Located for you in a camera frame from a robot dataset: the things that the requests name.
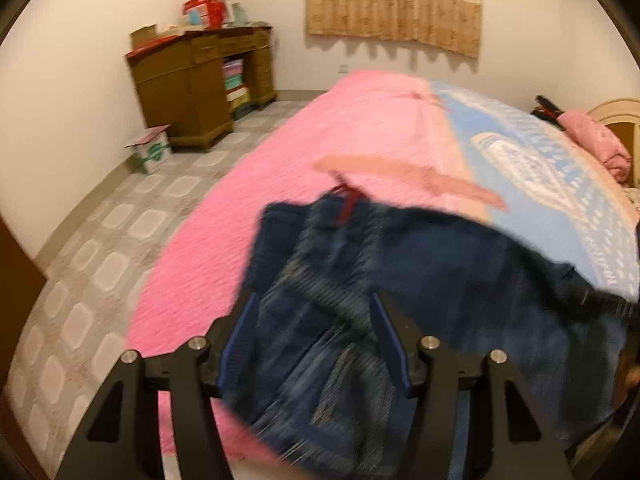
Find beige patterned curtain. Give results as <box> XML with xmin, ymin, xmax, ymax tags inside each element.
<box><xmin>306</xmin><ymin>0</ymin><xmax>483</xmax><ymax>58</ymax></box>

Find dark clothes pile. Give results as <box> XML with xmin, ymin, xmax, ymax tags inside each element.
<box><xmin>531</xmin><ymin>94</ymin><xmax>566</xmax><ymax>131</ymax></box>

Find red gift bag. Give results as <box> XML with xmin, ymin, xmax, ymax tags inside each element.
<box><xmin>182</xmin><ymin>0</ymin><xmax>228</xmax><ymax>28</ymax></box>

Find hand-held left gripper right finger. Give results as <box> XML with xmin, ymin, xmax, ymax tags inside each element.
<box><xmin>370</xmin><ymin>290</ymin><xmax>576</xmax><ymax>480</ymax></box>

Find brown wooden door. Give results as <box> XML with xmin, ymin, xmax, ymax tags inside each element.
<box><xmin>0</xmin><ymin>215</ymin><xmax>48</xmax><ymax>386</ymax></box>

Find pink and blue printed blanket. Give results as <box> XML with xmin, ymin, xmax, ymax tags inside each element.
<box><xmin>125</xmin><ymin>70</ymin><xmax>640</xmax><ymax>466</ymax></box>

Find cream bed headboard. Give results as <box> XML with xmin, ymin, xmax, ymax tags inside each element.
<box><xmin>587</xmin><ymin>99</ymin><xmax>640</xmax><ymax>191</ymax></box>

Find dark blue denim pants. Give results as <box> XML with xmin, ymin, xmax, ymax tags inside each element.
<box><xmin>220</xmin><ymin>187</ymin><xmax>638</xmax><ymax>480</ymax></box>

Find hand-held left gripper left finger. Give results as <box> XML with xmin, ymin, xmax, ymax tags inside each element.
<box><xmin>57</xmin><ymin>292</ymin><xmax>261</xmax><ymax>480</ymax></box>

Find white and green cardboard box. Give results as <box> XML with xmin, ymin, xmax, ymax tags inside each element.
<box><xmin>125</xmin><ymin>125</ymin><xmax>174</xmax><ymax>175</ymax></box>

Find stack of coloured boxes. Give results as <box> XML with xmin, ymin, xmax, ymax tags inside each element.
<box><xmin>222</xmin><ymin>57</ymin><xmax>251</xmax><ymax>108</ymax></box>

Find pink folded quilt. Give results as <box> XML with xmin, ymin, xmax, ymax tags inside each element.
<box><xmin>557</xmin><ymin>110</ymin><xmax>633</xmax><ymax>183</ymax></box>

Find red flat box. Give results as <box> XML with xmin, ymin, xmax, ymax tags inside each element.
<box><xmin>125</xmin><ymin>35</ymin><xmax>181</xmax><ymax>59</ymax></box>

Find brown wooden desk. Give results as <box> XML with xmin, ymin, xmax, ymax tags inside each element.
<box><xmin>125</xmin><ymin>25</ymin><xmax>278</xmax><ymax>151</ymax></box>

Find open brown cardboard box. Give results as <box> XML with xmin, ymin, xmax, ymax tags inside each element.
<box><xmin>130</xmin><ymin>24</ymin><xmax>173</xmax><ymax>51</ymax></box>

